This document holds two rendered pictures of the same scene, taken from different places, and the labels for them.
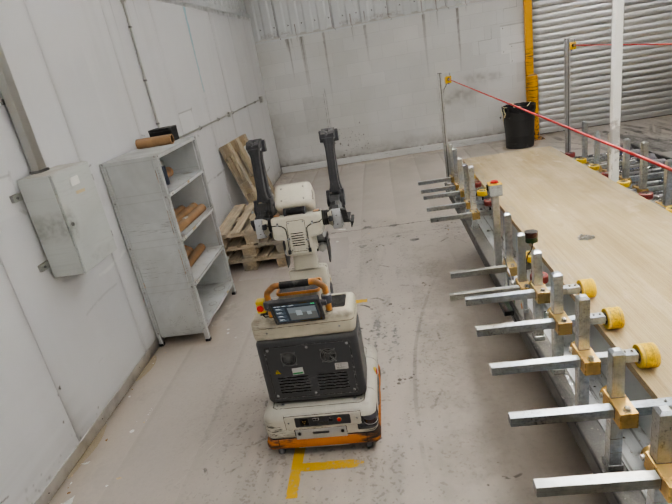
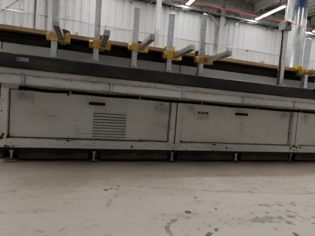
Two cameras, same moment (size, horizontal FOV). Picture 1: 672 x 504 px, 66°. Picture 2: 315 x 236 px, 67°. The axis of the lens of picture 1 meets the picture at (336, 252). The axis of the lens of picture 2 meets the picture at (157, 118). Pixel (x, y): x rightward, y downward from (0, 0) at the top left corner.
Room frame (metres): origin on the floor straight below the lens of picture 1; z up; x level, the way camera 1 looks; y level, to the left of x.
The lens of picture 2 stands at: (4.43, 0.50, 0.46)
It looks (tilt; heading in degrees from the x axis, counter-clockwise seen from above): 3 degrees down; 245
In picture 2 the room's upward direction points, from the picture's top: 4 degrees clockwise
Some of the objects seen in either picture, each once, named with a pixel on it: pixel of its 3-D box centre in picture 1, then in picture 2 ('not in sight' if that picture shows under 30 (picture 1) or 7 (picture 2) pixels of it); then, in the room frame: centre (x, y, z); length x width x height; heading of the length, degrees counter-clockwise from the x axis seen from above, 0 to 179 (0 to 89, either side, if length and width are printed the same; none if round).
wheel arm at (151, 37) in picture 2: (451, 194); (143, 45); (3.90, -0.98, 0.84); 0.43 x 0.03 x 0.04; 83
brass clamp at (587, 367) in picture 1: (584, 357); not in sight; (1.42, -0.75, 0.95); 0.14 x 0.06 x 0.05; 173
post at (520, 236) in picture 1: (522, 279); not in sight; (2.19, -0.85, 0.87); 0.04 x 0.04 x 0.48; 83
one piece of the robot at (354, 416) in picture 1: (322, 419); not in sight; (2.25, 0.23, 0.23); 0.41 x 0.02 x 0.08; 82
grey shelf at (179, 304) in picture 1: (178, 238); not in sight; (4.24, 1.31, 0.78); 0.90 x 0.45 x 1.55; 173
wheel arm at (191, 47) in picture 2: (456, 205); (179, 54); (3.65, -0.94, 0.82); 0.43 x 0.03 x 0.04; 83
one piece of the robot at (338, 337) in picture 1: (311, 338); not in sight; (2.48, 0.22, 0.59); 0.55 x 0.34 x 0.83; 82
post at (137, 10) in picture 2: (461, 187); (134, 43); (3.92, -1.07, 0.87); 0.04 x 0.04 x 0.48; 83
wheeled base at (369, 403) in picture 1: (326, 392); not in sight; (2.57, 0.20, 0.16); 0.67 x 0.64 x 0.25; 172
